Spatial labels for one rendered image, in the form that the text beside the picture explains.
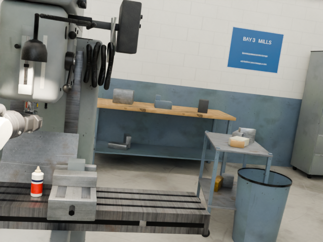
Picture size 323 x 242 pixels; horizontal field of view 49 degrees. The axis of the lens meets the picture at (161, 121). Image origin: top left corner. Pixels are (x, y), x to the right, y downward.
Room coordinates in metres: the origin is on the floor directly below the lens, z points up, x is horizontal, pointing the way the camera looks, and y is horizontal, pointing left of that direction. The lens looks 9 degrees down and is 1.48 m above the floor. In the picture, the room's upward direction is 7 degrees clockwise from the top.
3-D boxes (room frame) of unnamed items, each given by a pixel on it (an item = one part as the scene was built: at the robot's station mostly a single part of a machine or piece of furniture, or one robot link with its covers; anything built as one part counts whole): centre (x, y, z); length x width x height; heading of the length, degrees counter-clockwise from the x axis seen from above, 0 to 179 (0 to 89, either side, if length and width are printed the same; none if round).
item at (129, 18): (1.58, 0.19, 1.62); 0.20 x 0.09 x 0.21; 11
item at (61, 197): (1.23, 0.28, 1.01); 0.35 x 0.15 x 0.11; 13
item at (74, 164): (1.26, 0.29, 1.07); 0.06 x 0.05 x 0.06; 103
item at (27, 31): (1.12, 0.44, 1.45); 0.04 x 0.04 x 0.21; 11
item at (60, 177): (1.20, 0.28, 1.05); 0.15 x 0.06 x 0.04; 103
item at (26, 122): (1.13, 0.47, 1.23); 0.13 x 0.12 x 0.10; 82
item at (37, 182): (1.23, 0.42, 1.01); 0.04 x 0.04 x 0.11
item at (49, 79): (1.23, 0.46, 1.47); 0.21 x 0.19 x 0.32; 101
